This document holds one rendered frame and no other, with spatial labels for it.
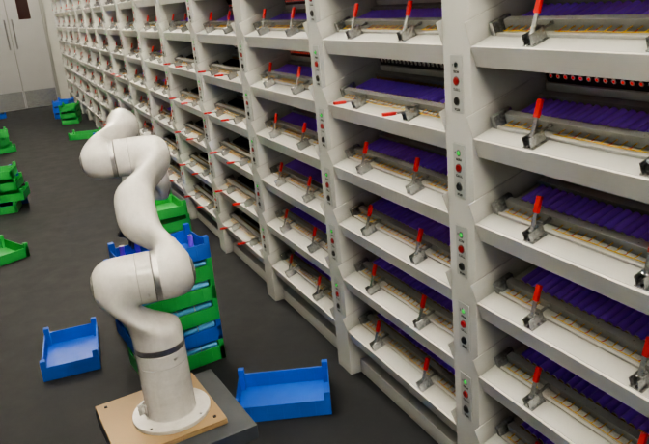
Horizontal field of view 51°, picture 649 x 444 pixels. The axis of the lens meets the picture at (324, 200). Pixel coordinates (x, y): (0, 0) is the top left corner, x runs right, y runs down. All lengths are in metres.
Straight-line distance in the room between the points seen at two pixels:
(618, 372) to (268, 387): 1.32
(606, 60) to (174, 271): 0.99
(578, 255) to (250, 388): 1.36
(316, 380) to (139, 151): 1.01
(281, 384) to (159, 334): 0.82
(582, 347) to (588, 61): 0.55
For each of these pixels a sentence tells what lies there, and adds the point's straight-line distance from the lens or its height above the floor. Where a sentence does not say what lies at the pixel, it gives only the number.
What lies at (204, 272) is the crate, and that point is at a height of 0.35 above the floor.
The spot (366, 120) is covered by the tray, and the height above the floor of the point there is 0.91.
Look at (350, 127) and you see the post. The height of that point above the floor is 0.85.
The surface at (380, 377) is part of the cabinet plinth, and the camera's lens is 2.27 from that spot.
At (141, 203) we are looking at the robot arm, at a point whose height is 0.80.
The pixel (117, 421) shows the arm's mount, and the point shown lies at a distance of 1.82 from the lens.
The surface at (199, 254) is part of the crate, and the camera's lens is 2.40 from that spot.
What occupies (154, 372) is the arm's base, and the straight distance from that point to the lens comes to 1.67.
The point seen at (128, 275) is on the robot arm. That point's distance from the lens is 1.58.
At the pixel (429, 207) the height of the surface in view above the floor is 0.74.
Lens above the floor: 1.25
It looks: 17 degrees down
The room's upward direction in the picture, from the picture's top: 5 degrees counter-clockwise
